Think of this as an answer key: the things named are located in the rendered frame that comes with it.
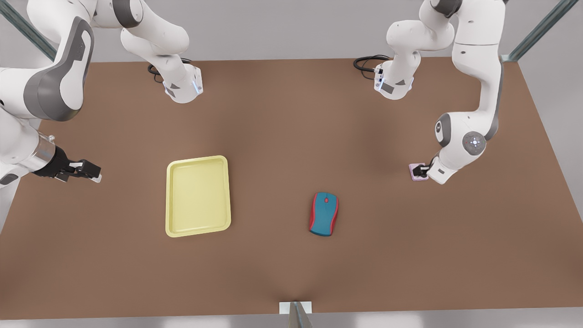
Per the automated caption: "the small pink square block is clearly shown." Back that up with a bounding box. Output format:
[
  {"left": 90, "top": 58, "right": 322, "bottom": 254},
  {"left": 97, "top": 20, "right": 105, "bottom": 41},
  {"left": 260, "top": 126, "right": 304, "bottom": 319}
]
[{"left": 409, "top": 163, "right": 430, "bottom": 182}]

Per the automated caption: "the yellow rectangular tray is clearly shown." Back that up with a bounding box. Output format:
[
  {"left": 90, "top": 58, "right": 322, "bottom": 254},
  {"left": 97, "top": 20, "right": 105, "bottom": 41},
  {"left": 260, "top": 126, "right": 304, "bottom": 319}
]
[{"left": 165, "top": 155, "right": 232, "bottom": 238}]

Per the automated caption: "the blue and red computer mouse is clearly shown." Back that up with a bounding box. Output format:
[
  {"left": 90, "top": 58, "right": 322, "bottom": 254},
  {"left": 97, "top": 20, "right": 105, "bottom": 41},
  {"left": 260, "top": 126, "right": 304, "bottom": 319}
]
[{"left": 308, "top": 191, "right": 339, "bottom": 237}]

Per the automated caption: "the black cable loop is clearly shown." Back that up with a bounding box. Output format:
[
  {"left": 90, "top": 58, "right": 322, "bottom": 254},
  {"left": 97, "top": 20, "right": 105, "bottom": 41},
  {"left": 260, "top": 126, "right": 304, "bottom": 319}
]
[
  {"left": 148, "top": 57, "right": 193, "bottom": 85},
  {"left": 353, "top": 54, "right": 393, "bottom": 81}
]

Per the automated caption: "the silver frame post with foot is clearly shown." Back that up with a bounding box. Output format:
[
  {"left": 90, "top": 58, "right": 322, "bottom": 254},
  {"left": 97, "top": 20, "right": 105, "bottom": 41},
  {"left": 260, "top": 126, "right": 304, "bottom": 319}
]
[{"left": 279, "top": 301, "right": 314, "bottom": 328}]

